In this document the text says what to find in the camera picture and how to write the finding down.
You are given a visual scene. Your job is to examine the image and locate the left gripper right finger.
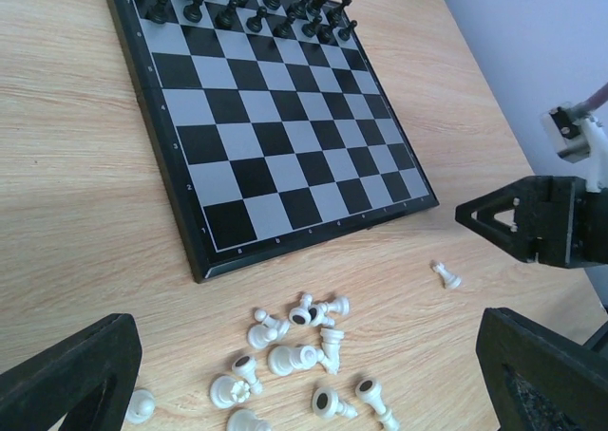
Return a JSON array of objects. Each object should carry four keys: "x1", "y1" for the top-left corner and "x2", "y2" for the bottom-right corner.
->
[{"x1": 477, "y1": 308, "x2": 607, "y2": 430}]

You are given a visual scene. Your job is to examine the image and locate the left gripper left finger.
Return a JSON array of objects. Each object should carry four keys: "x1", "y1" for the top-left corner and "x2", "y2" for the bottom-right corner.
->
[{"x1": 1, "y1": 313, "x2": 143, "y2": 430}]

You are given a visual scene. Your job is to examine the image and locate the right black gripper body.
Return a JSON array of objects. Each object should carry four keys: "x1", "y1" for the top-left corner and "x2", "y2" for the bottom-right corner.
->
[{"x1": 515, "y1": 177, "x2": 607, "y2": 266}]

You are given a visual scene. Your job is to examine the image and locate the white chess piece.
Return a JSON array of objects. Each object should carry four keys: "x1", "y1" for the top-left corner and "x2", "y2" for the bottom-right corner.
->
[
  {"x1": 288, "y1": 292, "x2": 315, "y2": 326},
  {"x1": 247, "y1": 309, "x2": 291, "y2": 350},
  {"x1": 317, "y1": 328, "x2": 345, "y2": 375},
  {"x1": 226, "y1": 409, "x2": 272, "y2": 431},
  {"x1": 267, "y1": 346, "x2": 325, "y2": 377},
  {"x1": 355, "y1": 377, "x2": 401, "y2": 431},
  {"x1": 309, "y1": 295, "x2": 350, "y2": 328},
  {"x1": 232, "y1": 355, "x2": 263, "y2": 395},
  {"x1": 209, "y1": 375, "x2": 251, "y2": 409},
  {"x1": 430, "y1": 260, "x2": 462, "y2": 290},
  {"x1": 312, "y1": 386, "x2": 358, "y2": 420},
  {"x1": 125, "y1": 388, "x2": 156, "y2": 424}
]

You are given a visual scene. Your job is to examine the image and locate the black grey chessboard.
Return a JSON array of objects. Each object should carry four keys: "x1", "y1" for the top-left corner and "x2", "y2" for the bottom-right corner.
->
[{"x1": 106, "y1": 0, "x2": 438, "y2": 282}]

